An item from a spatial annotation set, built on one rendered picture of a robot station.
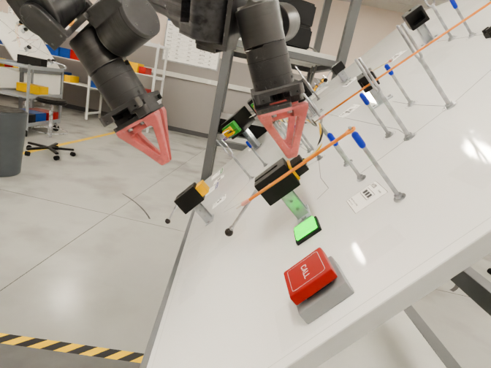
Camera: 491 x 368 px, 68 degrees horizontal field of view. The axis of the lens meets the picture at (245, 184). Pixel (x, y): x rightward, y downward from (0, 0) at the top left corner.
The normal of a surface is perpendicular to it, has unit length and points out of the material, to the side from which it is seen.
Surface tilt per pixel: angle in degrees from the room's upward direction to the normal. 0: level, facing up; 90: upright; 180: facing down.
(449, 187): 50
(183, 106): 90
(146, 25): 57
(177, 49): 90
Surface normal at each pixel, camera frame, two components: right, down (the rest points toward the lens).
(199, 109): -0.10, 0.24
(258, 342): -0.62, -0.75
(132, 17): 0.78, -0.26
